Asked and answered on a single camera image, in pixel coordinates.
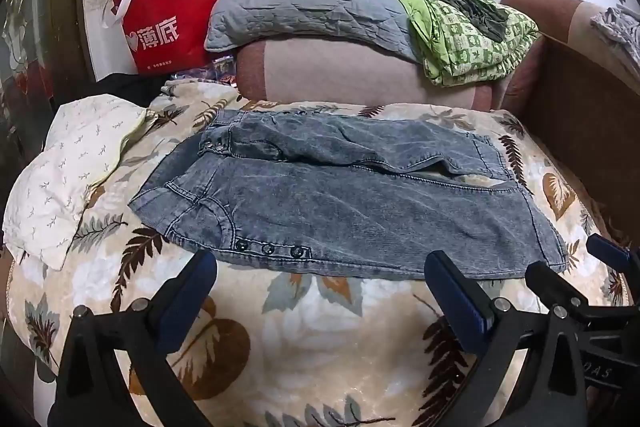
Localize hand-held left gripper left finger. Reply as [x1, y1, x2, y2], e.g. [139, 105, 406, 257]
[47, 249, 219, 427]

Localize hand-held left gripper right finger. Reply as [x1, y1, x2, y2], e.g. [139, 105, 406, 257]
[424, 250, 589, 427]

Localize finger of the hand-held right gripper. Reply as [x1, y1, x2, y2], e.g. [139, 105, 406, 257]
[586, 234, 637, 275]
[525, 261, 602, 308]

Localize blue grey denim pants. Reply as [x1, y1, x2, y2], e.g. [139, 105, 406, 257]
[127, 108, 569, 280]

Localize leaf print blanket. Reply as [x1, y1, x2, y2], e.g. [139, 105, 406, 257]
[7, 79, 640, 427]

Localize brown cardboard box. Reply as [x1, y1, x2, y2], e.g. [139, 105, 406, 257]
[520, 32, 640, 253]

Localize white small print pillow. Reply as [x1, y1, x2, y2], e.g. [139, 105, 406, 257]
[2, 93, 151, 272]

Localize black cloth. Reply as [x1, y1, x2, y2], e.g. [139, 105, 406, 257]
[92, 73, 168, 108]

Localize light grey cloth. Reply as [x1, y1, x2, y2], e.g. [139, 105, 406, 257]
[590, 4, 640, 50]

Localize colourful snack packets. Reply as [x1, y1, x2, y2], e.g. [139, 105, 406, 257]
[172, 56, 238, 86]

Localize green patterned cloth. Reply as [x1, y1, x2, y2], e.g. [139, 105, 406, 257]
[382, 0, 541, 86]

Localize pink brown sofa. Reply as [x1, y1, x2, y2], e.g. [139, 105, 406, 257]
[235, 0, 640, 114]

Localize dark grey cloth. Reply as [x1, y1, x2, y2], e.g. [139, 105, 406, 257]
[422, 0, 511, 44]

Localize red shopping bag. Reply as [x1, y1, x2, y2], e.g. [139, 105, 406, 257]
[102, 0, 227, 76]

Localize dark wooden cabinet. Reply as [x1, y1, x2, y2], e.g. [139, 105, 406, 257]
[0, 0, 96, 152]

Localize grey quilted pillow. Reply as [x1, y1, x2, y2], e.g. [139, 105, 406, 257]
[204, 0, 426, 62]

